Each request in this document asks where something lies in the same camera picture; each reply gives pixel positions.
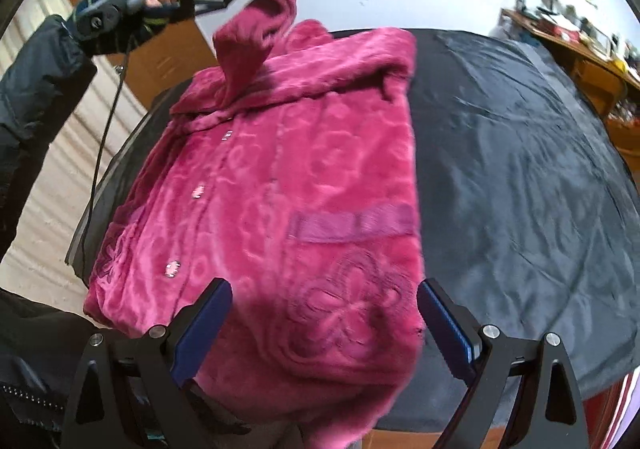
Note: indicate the person's dark jacket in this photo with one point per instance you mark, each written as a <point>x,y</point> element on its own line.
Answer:
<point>45,369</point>

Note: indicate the person's left forearm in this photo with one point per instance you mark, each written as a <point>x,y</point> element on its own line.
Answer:
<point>35,104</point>

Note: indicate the wooden door with round knob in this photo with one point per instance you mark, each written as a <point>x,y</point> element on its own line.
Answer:
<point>165,54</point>

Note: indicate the clear plastic tape strip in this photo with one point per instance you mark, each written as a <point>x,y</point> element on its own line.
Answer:
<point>560,79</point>

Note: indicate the red striped bed skirt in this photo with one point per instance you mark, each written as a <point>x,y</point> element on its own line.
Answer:
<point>622,409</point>

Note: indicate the pink fleece jacket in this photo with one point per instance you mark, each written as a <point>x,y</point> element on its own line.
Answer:
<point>300,154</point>

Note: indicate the wooden sideboard desk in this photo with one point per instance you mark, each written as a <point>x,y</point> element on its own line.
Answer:
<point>595,74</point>

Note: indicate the cream ribbed curtain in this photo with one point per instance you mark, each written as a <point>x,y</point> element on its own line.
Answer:
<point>60,179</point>

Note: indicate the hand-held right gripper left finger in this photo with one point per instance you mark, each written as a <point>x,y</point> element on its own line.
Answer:
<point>200,329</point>

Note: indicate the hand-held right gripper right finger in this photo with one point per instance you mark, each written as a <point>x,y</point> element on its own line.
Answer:
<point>452,329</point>

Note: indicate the black satin table cloth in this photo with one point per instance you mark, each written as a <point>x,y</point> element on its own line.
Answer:
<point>500,179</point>

